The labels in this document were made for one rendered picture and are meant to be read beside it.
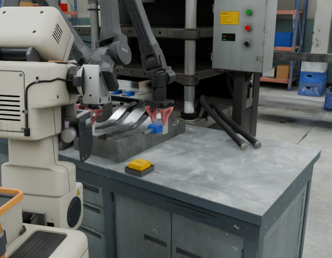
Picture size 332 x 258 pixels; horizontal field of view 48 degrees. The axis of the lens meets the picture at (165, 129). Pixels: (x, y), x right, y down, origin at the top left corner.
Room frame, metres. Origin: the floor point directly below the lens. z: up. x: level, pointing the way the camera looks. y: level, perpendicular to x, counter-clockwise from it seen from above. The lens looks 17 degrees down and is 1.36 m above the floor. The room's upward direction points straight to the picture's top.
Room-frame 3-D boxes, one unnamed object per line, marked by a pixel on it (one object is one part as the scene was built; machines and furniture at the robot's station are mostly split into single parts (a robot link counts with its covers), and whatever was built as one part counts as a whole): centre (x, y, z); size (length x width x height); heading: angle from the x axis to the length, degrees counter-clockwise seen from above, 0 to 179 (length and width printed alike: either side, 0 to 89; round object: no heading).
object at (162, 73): (1.46, 0.02, 1.12); 0.07 x 0.06 x 0.07; 154
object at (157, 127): (1.42, 0.05, 0.93); 0.13 x 0.05 x 0.05; 146
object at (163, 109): (1.44, 0.02, 0.99); 0.07 x 0.07 x 0.09; 55
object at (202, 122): (2.74, 0.13, 0.76); 1.30 x 0.84 x 0.07; 55
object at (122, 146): (1.68, 0.15, 0.87); 0.50 x 0.26 x 0.14; 145
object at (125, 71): (2.73, 0.12, 0.96); 1.29 x 0.83 x 0.18; 55
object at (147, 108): (1.46, 0.04, 0.99); 0.07 x 0.07 x 0.09; 55
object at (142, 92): (2.64, 0.14, 0.87); 0.50 x 0.27 x 0.17; 145
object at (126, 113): (1.67, 0.17, 0.92); 0.35 x 0.16 x 0.09; 145
